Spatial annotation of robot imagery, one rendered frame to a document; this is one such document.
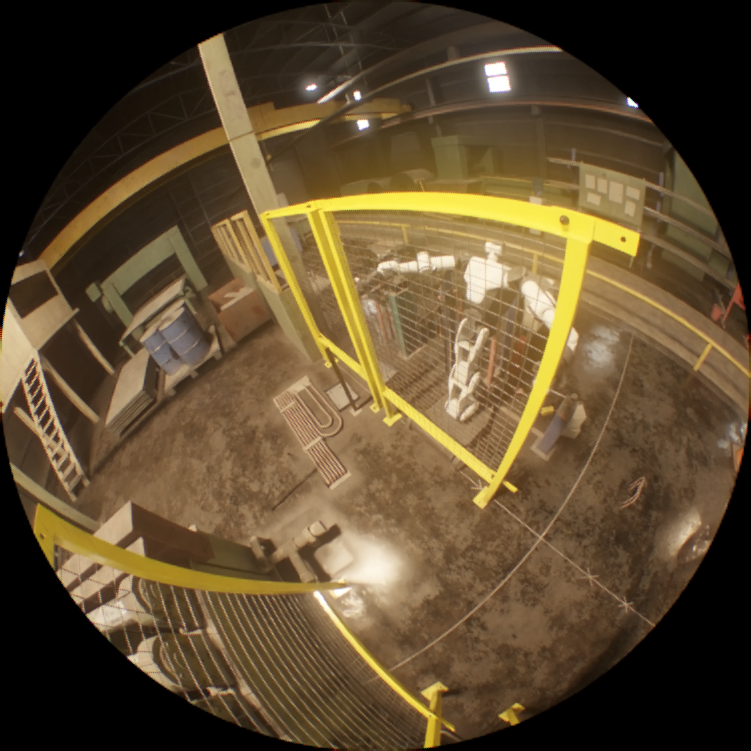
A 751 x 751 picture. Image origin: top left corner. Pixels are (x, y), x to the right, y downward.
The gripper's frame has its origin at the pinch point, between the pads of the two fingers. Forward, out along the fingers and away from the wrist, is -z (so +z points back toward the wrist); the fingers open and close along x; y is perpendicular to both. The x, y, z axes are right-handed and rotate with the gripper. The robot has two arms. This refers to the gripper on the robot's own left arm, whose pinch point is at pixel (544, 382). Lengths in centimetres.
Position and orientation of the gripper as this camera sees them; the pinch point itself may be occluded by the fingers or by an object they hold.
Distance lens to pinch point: 87.9
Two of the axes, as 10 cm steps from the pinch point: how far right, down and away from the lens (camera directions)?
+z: 7.7, -5.7, 3.0
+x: -6.0, -4.8, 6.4
